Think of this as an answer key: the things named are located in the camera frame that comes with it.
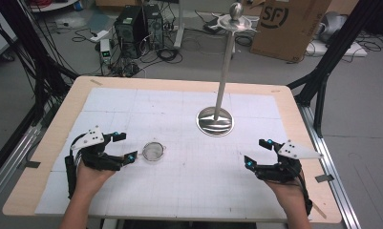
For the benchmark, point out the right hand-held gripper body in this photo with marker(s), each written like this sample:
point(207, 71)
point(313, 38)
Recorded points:
point(294, 152)

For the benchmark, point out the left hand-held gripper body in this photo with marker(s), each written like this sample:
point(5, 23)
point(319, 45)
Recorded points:
point(89, 137)

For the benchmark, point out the small metal mesh strainer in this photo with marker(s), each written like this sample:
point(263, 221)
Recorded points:
point(153, 152)

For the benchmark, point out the tall metal stand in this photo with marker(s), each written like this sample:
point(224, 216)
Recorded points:
point(215, 122)

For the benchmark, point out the person's left hand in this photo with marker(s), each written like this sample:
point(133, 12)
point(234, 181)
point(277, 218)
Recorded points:
point(92, 178)

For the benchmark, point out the person's right hand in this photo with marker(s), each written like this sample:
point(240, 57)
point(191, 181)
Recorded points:
point(286, 192)

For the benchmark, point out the black tape piece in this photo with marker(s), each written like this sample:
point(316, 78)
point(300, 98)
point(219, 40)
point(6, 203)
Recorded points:
point(324, 178)
point(32, 164)

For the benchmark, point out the white grid mat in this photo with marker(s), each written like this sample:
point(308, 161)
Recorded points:
point(179, 178)

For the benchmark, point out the thin wooden stick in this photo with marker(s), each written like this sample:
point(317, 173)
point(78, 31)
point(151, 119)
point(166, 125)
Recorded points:
point(319, 210)

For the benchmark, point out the small device with green display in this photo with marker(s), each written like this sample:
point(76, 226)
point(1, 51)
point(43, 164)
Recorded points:
point(105, 51)

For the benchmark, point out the white power strip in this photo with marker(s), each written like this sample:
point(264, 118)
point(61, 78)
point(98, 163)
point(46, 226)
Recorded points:
point(100, 35)

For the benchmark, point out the black computer tower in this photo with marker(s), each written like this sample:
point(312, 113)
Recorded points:
point(130, 31)
point(154, 25)

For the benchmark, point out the white flat board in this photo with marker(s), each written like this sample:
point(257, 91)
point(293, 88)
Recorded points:
point(338, 50)

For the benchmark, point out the large cardboard box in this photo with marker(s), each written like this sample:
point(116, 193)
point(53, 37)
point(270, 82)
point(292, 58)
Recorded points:
point(287, 28)

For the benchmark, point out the grey bag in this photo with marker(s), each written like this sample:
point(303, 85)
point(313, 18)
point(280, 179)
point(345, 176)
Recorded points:
point(334, 25)

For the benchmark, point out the aluminium rail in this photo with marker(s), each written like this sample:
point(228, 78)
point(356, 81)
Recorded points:
point(329, 159)
point(10, 162)

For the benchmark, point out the black metal frame leg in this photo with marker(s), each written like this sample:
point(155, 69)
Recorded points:
point(329, 54)

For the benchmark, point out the white metal post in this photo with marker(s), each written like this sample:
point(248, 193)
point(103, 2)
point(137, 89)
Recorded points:
point(179, 25)

